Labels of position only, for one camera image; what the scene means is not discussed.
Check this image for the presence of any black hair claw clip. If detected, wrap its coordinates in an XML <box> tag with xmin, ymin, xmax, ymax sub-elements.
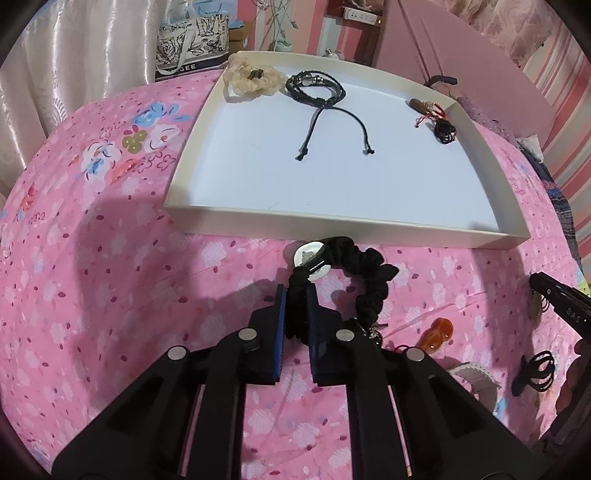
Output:
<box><xmin>511</xmin><ymin>350</ymin><xmax>556</xmax><ymax>397</ymax></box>

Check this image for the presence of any orange gourd red cord pendant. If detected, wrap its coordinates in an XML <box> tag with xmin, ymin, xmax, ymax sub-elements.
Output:
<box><xmin>382</xmin><ymin>317</ymin><xmax>456</xmax><ymax>356</ymax></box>

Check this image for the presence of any black velvet scrunchie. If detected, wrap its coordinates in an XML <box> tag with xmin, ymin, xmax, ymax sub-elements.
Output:
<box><xmin>284</xmin><ymin>236</ymin><xmax>399</xmax><ymax>346</ymax></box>

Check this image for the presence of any brown teardrop stone pendant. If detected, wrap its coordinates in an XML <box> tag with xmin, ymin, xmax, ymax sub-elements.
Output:
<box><xmin>408</xmin><ymin>98</ymin><xmax>457</xmax><ymax>145</ymax></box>

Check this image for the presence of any white shallow cardboard tray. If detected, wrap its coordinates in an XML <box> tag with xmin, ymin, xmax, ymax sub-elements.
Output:
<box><xmin>164</xmin><ymin>51</ymin><xmax>530</xmax><ymax>249</ymax></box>

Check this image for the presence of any black cord bracelet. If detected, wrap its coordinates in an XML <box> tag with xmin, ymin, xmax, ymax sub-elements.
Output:
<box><xmin>284</xmin><ymin>69</ymin><xmax>376</xmax><ymax>163</ymax></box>

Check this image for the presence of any cream fabric flower scrunchie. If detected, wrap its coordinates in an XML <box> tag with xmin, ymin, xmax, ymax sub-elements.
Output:
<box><xmin>222</xmin><ymin>54</ymin><xmax>287</xmax><ymax>100</ymax></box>

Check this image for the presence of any person's right hand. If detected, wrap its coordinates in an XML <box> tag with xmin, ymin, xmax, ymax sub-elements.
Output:
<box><xmin>556</xmin><ymin>339</ymin><xmax>590</xmax><ymax>413</ymax></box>

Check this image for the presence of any dark patterned blanket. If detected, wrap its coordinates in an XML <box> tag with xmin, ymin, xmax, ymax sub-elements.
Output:
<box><xmin>519</xmin><ymin>146</ymin><xmax>583</xmax><ymax>270</ymax></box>

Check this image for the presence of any pink floral bedspread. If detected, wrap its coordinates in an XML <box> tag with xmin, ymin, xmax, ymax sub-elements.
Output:
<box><xmin>1</xmin><ymin>71</ymin><xmax>579</xmax><ymax>471</ymax></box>

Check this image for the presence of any purple dotted pillow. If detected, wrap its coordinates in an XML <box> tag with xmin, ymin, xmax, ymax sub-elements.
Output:
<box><xmin>456</xmin><ymin>94</ymin><xmax>516</xmax><ymax>143</ymax></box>

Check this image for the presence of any pink patterned curtain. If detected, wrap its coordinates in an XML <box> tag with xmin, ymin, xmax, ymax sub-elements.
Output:
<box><xmin>433</xmin><ymin>0</ymin><xmax>559</xmax><ymax>67</ymax></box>

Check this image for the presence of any pink padded headboard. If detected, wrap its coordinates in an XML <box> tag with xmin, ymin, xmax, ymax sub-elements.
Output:
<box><xmin>374</xmin><ymin>1</ymin><xmax>555</xmax><ymax>143</ymax></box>

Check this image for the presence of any black white floral tote bag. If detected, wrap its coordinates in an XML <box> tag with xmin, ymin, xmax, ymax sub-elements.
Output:
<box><xmin>155</xmin><ymin>3</ymin><xmax>229</xmax><ymax>81</ymax></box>

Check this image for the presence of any brown cardboard storage box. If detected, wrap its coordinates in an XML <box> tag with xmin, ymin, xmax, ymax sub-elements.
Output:
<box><xmin>228</xmin><ymin>21</ymin><xmax>252</xmax><ymax>54</ymax></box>

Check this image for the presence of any cream satin curtain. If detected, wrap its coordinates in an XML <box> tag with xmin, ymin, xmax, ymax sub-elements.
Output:
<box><xmin>1</xmin><ymin>1</ymin><xmax>166</xmax><ymax>196</ymax></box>

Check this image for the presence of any white wall power strip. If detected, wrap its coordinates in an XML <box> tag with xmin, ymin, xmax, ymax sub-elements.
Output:
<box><xmin>344</xmin><ymin>7</ymin><xmax>382</xmax><ymax>26</ymax></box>

